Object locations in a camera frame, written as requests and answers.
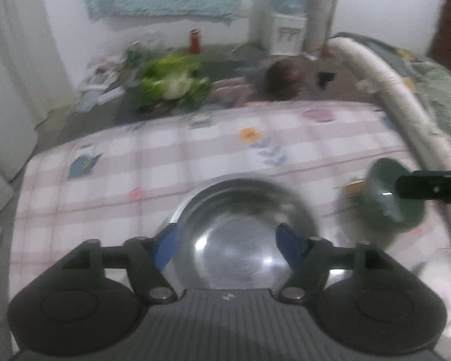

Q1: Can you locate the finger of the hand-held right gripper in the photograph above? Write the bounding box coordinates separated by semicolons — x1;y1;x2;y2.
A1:
394;170;451;205

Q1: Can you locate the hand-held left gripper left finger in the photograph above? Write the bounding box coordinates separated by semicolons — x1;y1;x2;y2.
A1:
62;224;181;305

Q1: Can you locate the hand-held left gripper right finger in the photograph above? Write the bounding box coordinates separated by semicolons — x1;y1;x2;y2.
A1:
275;223;393;304

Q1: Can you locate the green ceramic bowl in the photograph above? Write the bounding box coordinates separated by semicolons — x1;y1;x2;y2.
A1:
364;158;427;234

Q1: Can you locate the stainless steel bowl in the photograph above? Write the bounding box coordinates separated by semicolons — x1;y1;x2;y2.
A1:
167;175;320;291

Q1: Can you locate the plaid teapot print tablecloth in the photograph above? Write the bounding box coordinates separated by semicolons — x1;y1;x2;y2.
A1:
8;100;451;361

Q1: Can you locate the green patterned quilt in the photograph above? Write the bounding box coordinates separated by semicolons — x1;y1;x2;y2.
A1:
361;33;451;151

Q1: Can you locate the white padded roll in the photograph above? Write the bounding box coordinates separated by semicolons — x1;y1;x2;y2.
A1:
331;35;451;181

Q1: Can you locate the small black object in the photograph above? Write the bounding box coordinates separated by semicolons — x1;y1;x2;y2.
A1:
316;70;336;91

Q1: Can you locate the pink soft object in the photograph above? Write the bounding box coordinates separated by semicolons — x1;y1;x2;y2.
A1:
212;78;264;106

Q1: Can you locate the white flat box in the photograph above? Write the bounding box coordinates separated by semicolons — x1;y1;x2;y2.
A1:
98;87;125;105

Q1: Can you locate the purple cabbage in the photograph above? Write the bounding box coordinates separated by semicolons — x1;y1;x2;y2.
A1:
265;60;305;100

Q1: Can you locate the napa cabbage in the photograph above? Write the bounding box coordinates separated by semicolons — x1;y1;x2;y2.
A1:
137;54;213;108

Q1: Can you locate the white plastic bag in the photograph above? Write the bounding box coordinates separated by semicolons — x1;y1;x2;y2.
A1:
81;58;124;94

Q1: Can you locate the rolled floral mat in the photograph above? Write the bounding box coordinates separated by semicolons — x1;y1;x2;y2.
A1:
304;0;341;51

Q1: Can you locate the white water dispenser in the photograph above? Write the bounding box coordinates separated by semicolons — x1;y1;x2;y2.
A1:
268;14;309;56

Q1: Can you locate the white curtain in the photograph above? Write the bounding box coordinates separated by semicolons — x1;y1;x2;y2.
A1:
0;0;79;181

